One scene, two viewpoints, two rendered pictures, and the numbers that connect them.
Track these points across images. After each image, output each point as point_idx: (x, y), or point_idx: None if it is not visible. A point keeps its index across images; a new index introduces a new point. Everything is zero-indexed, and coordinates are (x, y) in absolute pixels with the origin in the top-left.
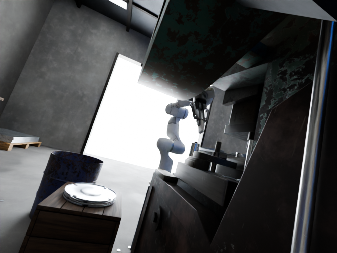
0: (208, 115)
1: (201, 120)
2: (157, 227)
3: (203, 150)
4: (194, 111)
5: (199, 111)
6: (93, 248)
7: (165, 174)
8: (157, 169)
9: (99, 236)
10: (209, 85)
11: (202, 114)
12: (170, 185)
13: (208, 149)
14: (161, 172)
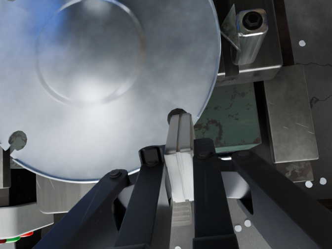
0: (52, 230)
1: (183, 144)
2: None
3: (162, 130)
4: (293, 183)
5: (216, 213)
6: (326, 207)
7: (297, 76)
8: (314, 133)
9: (330, 210)
10: None
11: (158, 211)
12: (287, 31)
13: (202, 9)
14: (307, 90)
